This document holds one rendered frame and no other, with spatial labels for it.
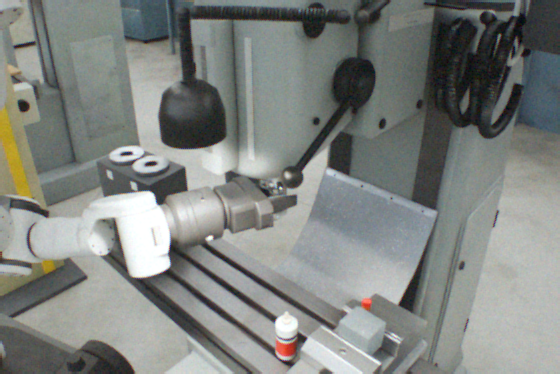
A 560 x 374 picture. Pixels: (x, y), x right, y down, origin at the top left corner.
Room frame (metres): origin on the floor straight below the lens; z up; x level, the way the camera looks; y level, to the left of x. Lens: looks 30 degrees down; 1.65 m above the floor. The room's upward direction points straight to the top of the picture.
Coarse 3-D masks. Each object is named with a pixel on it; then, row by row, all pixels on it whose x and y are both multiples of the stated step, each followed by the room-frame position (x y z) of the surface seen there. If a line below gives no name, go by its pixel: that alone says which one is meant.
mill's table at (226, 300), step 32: (192, 256) 0.87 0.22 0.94; (224, 256) 0.88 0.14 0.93; (160, 288) 0.76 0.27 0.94; (192, 288) 0.77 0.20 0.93; (224, 288) 0.78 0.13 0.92; (256, 288) 0.76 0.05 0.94; (288, 288) 0.76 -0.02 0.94; (192, 320) 0.67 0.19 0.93; (224, 320) 0.66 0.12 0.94; (256, 320) 0.66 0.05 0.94; (320, 320) 0.68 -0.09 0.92; (224, 352) 0.61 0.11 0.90; (256, 352) 0.58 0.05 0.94
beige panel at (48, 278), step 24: (0, 120) 1.82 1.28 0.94; (0, 144) 1.80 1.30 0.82; (24, 144) 1.88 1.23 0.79; (0, 168) 1.78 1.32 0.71; (24, 168) 1.86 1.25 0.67; (0, 192) 1.75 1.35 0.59; (24, 192) 1.83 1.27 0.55; (48, 264) 1.83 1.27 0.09; (72, 264) 1.90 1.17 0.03; (0, 288) 1.63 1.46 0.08; (24, 288) 1.69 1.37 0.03; (48, 288) 1.70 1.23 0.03; (0, 312) 1.51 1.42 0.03
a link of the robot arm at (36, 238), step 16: (16, 208) 0.60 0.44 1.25; (32, 208) 0.62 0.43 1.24; (16, 224) 0.59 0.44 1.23; (32, 224) 0.61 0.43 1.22; (48, 224) 0.59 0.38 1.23; (64, 224) 0.58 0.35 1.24; (16, 240) 0.57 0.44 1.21; (32, 240) 0.57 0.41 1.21; (48, 240) 0.56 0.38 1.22; (64, 240) 0.56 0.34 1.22; (16, 256) 0.55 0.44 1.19; (32, 256) 0.57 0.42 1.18; (48, 256) 0.56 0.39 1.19; (64, 256) 0.56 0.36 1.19; (80, 256) 0.56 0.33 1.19
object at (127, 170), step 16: (112, 160) 1.01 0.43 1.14; (128, 160) 1.00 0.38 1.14; (144, 160) 1.00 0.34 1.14; (160, 160) 1.00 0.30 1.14; (112, 176) 0.99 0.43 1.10; (128, 176) 0.95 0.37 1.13; (144, 176) 0.94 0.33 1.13; (160, 176) 0.94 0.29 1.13; (176, 176) 0.97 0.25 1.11; (112, 192) 1.00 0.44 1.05; (128, 192) 0.95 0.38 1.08; (160, 192) 0.92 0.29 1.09; (176, 192) 0.96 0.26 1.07
